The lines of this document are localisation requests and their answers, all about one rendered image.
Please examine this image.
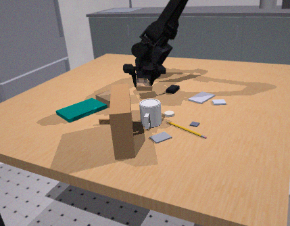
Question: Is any wooden ball maze tray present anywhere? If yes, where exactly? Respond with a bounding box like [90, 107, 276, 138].
[135, 78, 153, 91]

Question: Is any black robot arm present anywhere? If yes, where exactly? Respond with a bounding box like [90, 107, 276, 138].
[131, 0, 188, 75]

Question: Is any grey mug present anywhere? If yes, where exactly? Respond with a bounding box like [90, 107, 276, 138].
[139, 99, 162, 129]

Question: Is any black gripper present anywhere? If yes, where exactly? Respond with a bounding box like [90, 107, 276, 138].
[123, 54, 166, 87]

